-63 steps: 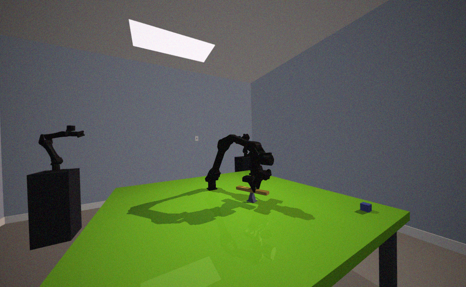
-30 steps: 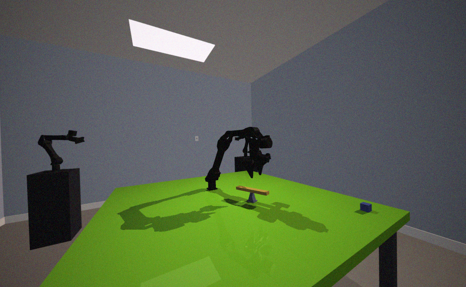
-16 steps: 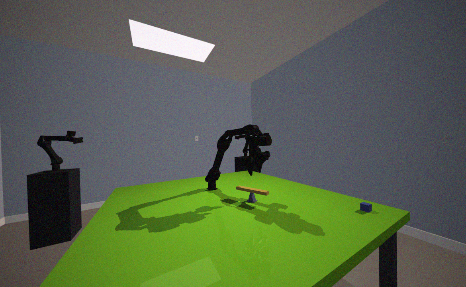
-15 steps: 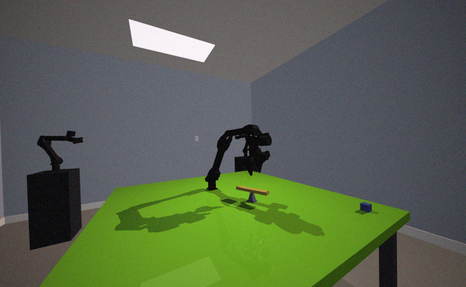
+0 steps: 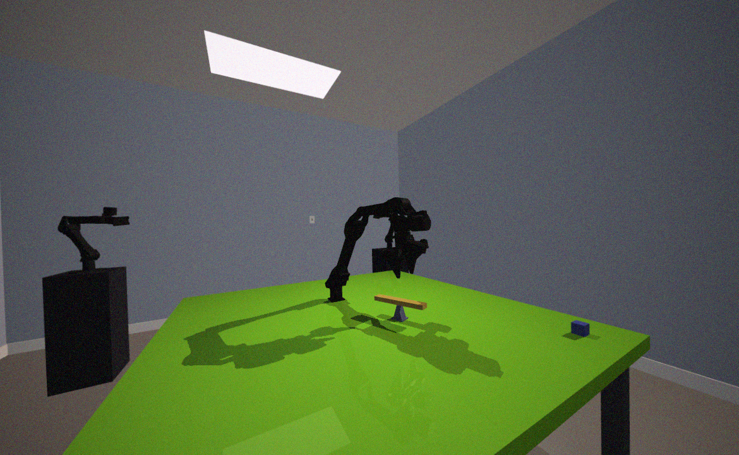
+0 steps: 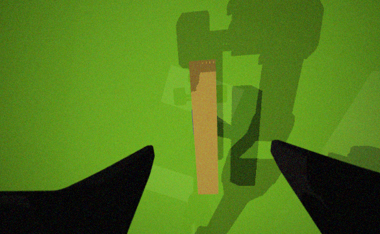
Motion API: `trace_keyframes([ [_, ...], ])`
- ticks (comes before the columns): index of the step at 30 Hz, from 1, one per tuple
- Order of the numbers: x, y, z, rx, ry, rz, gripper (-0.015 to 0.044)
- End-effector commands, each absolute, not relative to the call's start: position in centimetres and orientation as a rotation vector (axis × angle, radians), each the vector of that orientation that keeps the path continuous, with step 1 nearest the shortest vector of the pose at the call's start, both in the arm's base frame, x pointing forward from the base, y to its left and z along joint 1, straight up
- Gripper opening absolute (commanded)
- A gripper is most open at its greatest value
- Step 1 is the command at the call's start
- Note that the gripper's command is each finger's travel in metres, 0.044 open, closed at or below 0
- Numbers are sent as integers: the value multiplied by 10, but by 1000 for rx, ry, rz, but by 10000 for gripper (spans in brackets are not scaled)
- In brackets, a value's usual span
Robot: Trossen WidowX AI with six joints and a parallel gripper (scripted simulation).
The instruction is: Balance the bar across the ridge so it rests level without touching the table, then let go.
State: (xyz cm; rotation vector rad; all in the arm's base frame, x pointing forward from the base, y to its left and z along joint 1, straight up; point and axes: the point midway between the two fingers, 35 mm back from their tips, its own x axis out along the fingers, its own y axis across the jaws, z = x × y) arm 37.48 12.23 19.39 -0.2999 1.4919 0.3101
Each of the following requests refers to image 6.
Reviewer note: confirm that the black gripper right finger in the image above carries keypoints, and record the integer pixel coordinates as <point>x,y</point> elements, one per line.
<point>341,198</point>

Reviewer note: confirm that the tan bar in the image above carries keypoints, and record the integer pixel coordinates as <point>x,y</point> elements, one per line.
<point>204,112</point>

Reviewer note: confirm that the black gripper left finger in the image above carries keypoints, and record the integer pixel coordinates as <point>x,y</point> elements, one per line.
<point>103,203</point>

